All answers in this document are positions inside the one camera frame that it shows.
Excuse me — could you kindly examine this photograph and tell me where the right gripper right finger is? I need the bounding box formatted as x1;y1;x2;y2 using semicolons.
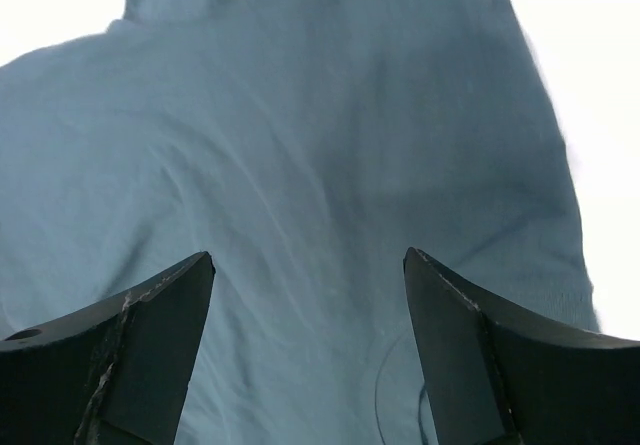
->
404;248;639;444

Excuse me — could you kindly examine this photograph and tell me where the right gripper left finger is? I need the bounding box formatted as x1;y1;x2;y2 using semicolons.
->
1;252;215;444

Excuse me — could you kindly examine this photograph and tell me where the blue t-shirt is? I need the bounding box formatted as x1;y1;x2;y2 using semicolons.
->
1;0;598;444

